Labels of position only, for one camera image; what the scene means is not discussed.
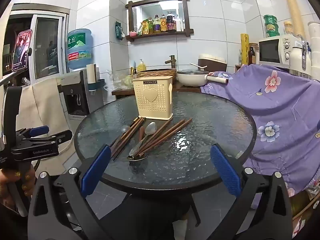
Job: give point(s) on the green packet on wall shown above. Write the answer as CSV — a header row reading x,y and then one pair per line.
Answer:
x,y
119,31

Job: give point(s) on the yellow green seasoning packet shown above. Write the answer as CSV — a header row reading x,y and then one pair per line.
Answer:
x,y
145,27

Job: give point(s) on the white squeeze bottle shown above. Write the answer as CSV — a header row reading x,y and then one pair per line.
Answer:
x,y
179,23

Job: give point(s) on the dark soy sauce bottle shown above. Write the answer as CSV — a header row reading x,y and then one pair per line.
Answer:
x,y
171,22

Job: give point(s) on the purple floral cloth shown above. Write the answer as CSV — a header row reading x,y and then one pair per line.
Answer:
x,y
275,120

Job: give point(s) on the yellow wrap roll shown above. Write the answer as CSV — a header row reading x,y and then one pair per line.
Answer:
x,y
244,47

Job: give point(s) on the stack of paper cups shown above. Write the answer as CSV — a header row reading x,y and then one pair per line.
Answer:
x,y
293,7

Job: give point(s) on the clear plastic bag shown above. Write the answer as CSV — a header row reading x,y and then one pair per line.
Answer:
x,y
120,81

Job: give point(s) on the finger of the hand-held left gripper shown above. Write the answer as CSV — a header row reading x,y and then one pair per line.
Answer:
x,y
40,130
62,136

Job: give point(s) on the pink small bowl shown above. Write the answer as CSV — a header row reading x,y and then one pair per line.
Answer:
x,y
133,33

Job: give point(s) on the wooden framed mirror shelf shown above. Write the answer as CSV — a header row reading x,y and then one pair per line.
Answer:
x,y
150,10

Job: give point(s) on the white thermos jug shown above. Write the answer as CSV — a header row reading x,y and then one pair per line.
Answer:
x,y
297,60

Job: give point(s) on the brown glass bottle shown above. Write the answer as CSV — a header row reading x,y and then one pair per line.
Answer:
x,y
251,55

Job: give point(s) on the beige cloth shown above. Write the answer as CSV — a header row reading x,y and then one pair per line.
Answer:
x,y
42,100

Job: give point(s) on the cream perforated utensil holder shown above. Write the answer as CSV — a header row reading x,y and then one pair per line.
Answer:
x,y
152,97

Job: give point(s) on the person's left hand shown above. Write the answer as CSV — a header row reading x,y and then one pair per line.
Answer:
x,y
3,178

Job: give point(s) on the blue water jug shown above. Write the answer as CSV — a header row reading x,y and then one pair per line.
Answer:
x,y
78,47

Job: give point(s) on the sliding glass window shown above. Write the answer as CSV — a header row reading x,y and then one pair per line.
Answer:
x,y
47,45

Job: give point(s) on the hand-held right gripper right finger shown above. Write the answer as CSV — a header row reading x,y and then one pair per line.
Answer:
x,y
226,172

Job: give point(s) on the yellow capped bottle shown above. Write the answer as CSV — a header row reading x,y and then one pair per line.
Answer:
x,y
288,28

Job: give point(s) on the white plastic container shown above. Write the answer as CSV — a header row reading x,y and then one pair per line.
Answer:
x,y
314,35

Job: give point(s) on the white and brown rice cooker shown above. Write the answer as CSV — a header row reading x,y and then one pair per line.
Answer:
x,y
215,63

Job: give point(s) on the water dispenser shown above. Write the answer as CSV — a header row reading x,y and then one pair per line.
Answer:
x,y
75,90

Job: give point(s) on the woven rim basin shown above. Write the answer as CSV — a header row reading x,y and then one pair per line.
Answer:
x,y
160,73

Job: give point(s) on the white paper towel roll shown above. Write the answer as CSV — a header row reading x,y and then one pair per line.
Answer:
x,y
91,73

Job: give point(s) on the brass faucet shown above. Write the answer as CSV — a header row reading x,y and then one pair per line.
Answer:
x,y
171,60

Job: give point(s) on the white microwave oven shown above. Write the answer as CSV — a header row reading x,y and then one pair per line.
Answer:
x,y
270,51

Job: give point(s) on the amber sauce bottle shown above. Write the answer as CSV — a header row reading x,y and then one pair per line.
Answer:
x,y
163,23

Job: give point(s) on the green noodle cup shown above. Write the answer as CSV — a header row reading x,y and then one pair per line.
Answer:
x,y
273,33
272,26
270,19

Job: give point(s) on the white pan with glass lid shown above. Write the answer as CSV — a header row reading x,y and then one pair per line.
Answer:
x,y
190,80

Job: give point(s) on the white rice ladle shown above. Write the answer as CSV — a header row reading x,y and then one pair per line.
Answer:
x,y
200,66

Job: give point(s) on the smartphone with lit screen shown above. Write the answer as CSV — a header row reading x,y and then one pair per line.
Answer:
x,y
22,50

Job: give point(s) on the teal paper roll holder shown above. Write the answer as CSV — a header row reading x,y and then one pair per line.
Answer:
x,y
100,83

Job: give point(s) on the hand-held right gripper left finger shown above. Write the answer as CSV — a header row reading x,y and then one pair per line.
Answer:
x,y
96,170

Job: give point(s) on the yellow dish soap bottle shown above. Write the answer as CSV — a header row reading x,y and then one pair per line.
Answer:
x,y
141,66

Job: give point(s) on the black chopstick with gold band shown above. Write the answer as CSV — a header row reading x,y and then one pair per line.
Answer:
x,y
133,122

